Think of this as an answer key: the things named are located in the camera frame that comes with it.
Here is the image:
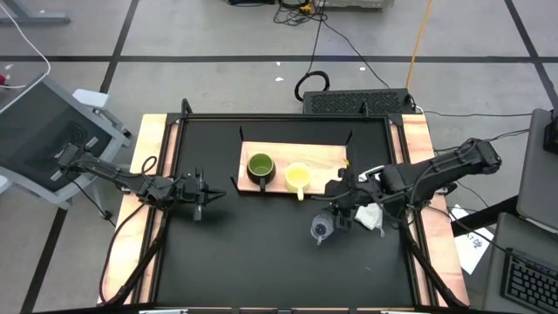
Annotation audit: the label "grey metal table leg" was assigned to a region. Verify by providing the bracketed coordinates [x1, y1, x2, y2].
[0, 0, 71, 25]

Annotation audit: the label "black desk leg bar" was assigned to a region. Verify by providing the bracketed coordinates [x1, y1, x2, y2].
[451, 195, 520, 237]

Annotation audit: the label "white cloth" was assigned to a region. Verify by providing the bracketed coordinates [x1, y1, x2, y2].
[355, 164, 388, 239]

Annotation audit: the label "yellow mug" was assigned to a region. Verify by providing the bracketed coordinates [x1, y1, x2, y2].
[284, 161, 312, 202]

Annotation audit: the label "black keyboard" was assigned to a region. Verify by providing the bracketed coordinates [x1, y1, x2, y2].
[500, 248, 558, 314]

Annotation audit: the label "white cable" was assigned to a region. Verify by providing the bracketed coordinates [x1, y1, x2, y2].
[0, 0, 52, 115]

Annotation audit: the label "black metal table frame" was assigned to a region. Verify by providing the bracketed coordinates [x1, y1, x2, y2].
[130, 98, 441, 314]

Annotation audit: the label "black floor cable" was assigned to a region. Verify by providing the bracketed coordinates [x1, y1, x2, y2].
[418, 107, 533, 119]
[433, 128, 531, 154]
[324, 21, 392, 90]

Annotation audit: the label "black device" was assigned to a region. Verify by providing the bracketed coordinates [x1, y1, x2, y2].
[542, 111, 558, 154]

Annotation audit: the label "black braided cable bundle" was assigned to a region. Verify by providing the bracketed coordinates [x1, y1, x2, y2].
[99, 204, 169, 306]
[400, 230, 470, 311]

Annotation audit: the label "black coiled cable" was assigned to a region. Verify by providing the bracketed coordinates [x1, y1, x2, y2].
[294, 69, 331, 103]

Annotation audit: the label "black perforated computer case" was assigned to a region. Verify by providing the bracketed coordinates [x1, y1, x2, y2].
[302, 88, 416, 116]

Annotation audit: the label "clear glass cup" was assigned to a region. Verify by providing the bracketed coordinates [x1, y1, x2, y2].
[310, 212, 336, 246]

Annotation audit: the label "tangled black cables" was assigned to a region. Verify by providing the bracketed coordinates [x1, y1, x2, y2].
[272, 0, 328, 26]

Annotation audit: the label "black hanging cable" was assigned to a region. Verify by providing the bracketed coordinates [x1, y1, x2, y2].
[307, 0, 328, 75]

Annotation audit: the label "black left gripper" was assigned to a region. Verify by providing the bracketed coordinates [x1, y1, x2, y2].
[180, 167, 228, 222]

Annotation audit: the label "wooden shelf with black frame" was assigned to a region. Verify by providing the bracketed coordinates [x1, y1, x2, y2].
[229, 126, 355, 196]

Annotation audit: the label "white printed paper sheet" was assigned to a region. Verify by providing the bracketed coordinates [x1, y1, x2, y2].
[448, 207, 496, 276]

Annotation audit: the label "dark green mug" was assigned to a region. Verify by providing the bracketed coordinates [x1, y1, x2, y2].
[246, 152, 277, 193]

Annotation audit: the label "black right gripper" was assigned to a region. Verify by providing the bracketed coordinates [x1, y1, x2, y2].
[311, 167, 367, 235]

